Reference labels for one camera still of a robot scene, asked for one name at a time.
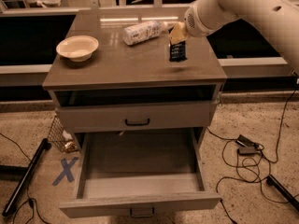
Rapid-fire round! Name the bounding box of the open grey drawer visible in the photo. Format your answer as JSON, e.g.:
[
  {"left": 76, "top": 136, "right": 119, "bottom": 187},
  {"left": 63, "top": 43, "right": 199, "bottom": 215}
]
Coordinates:
[{"left": 60, "top": 128, "right": 221, "bottom": 218}]

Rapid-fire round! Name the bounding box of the white paper bowl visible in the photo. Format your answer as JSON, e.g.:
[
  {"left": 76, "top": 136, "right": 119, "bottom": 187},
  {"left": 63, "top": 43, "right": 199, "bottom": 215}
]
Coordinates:
[{"left": 56, "top": 35, "right": 99, "bottom": 62}]

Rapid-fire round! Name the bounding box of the clear plastic water bottle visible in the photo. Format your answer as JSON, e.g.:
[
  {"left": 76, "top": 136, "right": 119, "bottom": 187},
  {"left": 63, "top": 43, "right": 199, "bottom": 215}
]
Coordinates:
[{"left": 122, "top": 21, "right": 168, "bottom": 46}]

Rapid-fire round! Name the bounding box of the wire mesh waste basket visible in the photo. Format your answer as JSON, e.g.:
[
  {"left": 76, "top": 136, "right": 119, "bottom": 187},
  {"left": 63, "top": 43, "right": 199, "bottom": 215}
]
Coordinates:
[{"left": 48, "top": 116, "right": 78, "bottom": 153}]

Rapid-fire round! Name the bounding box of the black stand leg right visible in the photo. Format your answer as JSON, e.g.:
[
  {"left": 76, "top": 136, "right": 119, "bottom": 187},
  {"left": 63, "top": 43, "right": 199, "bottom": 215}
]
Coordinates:
[{"left": 266, "top": 175, "right": 299, "bottom": 212}]

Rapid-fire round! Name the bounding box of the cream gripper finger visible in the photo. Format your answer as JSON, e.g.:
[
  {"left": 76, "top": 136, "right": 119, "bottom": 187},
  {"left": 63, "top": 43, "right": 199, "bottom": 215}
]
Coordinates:
[{"left": 169, "top": 22, "right": 188, "bottom": 45}]

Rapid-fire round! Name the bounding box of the black stand leg left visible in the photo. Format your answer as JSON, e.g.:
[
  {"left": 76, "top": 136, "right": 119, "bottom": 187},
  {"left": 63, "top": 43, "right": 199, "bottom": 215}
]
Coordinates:
[{"left": 1, "top": 138, "right": 51, "bottom": 217}]

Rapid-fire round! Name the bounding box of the blue tape cross mark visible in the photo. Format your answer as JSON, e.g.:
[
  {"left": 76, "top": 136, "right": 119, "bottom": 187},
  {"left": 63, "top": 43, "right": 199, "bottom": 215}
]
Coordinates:
[{"left": 52, "top": 157, "right": 78, "bottom": 186}]

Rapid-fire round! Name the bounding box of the dark blueberry rxbar wrapper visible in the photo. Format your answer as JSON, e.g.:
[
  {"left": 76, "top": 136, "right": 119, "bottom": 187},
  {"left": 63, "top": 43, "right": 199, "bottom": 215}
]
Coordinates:
[{"left": 169, "top": 41, "right": 187, "bottom": 62}]

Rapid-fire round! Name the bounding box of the black cable left floor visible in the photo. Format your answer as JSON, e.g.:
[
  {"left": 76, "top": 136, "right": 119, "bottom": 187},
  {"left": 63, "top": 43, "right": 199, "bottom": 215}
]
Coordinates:
[{"left": 0, "top": 132, "right": 50, "bottom": 224}]

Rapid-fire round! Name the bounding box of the black cable floor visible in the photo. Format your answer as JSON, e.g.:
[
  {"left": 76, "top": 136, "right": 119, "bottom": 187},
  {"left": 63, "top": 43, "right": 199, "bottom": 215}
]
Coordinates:
[
  {"left": 206, "top": 87, "right": 299, "bottom": 224},
  {"left": 0, "top": 132, "right": 50, "bottom": 224}
]

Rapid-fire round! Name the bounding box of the closed grey upper drawer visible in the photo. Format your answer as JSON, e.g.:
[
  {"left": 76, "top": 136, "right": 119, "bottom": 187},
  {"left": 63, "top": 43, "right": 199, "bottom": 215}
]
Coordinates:
[{"left": 56, "top": 102, "right": 217, "bottom": 133}]

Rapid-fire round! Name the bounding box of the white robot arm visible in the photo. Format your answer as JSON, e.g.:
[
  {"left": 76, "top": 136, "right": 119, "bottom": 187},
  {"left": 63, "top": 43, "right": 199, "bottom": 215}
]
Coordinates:
[{"left": 169, "top": 0, "right": 299, "bottom": 73}]

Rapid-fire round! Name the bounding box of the black power adapter brick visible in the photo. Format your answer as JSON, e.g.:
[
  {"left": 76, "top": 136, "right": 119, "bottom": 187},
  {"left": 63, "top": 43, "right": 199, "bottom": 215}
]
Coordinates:
[{"left": 236, "top": 134, "right": 255, "bottom": 147}]

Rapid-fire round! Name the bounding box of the black stand leg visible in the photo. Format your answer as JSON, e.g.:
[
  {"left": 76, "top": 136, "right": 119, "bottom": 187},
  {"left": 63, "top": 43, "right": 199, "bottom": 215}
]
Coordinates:
[
  {"left": 1, "top": 138, "right": 51, "bottom": 217},
  {"left": 266, "top": 175, "right": 299, "bottom": 212}
]

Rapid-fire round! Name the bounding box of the grey drawer cabinet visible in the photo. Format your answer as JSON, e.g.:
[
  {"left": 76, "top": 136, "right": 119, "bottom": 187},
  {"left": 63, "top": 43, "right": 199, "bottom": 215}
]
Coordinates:
[{"left": 42, "top": 7, "right": 228, "bottom": 142}]

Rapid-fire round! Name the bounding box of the black cable right floor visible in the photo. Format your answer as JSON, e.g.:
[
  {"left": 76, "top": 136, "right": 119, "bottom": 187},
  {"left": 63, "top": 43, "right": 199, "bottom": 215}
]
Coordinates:
[{"left": 206, "top": 87, "right": 299, "bottom": 224}]

